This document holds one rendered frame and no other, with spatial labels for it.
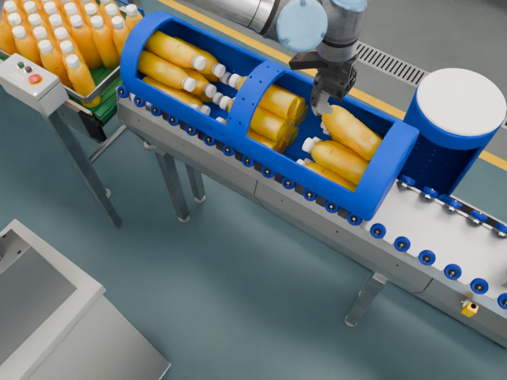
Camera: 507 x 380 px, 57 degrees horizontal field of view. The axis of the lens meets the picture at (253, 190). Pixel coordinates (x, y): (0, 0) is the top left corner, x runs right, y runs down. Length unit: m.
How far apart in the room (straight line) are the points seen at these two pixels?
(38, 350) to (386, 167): 0.92
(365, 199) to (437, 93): 0.55
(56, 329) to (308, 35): 0.85
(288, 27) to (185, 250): 1.72
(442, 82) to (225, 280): 1.33
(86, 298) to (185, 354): 1.10
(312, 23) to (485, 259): 0.91
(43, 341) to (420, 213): 1.08
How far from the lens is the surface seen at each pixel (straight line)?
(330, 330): 2.26
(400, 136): 1.23
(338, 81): 1.14
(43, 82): 1.63
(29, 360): 1.21
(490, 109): 1.66
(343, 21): 1.01
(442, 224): 1.50
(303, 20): 0.84
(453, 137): 1.57
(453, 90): 1.66
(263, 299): 2.28
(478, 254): 1.49
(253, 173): 1.48
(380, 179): 1.19
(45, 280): 1.11
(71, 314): 1.21
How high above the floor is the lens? 2.18
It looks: 60 degrees down
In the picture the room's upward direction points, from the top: 2 degrees counter-clockwise
